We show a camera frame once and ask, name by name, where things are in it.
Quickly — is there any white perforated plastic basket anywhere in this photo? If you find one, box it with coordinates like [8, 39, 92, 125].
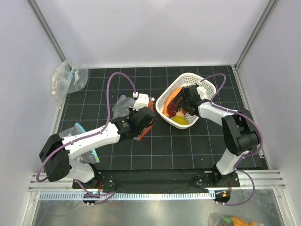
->
[155, 73, 216, 130]

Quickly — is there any orange papaya slice toy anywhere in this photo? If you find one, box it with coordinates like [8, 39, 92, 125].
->
[162, 86, 184, 116]

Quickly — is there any right aluminium frame post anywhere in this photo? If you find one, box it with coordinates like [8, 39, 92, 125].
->
[234, 0, 279, 70]

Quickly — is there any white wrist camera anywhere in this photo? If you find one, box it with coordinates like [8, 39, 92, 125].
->
[196, 84, 208, 99]
[132, 92, 149, 111]

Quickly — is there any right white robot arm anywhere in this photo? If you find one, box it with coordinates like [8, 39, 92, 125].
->
[180, 85, 261, 186]

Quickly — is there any blue zipper bag far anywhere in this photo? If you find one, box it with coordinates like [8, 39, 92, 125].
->
[51, 60, 89, 104]

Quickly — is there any bag of toy vegetables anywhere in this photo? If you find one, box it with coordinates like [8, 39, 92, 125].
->
[207, 213, 258, 226]

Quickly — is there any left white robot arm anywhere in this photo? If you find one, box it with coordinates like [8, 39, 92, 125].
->
[39, 107, 155, 188]

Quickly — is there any yellow lemon toy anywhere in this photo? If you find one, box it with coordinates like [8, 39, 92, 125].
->
[172, 116, 189, 125]

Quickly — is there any orange zipper clear bag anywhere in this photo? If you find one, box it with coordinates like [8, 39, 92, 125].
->
[111, 95, 154, 141]

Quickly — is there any blue zipper bag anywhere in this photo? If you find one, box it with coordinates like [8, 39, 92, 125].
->
[58, 123, 100, 164]
[51, 60, 89, 104]

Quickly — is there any grey slotted cable duct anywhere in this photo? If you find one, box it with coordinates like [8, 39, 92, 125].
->
[39, 191, 215, 201]

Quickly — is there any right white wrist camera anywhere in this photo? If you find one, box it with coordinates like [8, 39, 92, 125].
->
[196, 84, 208, 99]

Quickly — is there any blue zipper bag near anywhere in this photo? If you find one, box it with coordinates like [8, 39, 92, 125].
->
[58, 123, 100, 164]

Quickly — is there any beige garlic toy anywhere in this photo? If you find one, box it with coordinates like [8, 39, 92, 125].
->
[175, 111, 185, 117]

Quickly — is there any aluminium frame post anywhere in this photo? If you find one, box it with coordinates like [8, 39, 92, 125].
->
[27, 0, 66, 62]
[234, 0, 279, 70]

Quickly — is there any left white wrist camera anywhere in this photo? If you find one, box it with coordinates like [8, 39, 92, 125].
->
[132, 92, 149, 111]

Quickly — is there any left aluminium frame post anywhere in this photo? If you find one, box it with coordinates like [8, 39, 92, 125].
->
[27, 0, 66, 62]

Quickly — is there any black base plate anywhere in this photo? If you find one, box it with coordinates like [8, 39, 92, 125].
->
[82, 169, 240, 193]

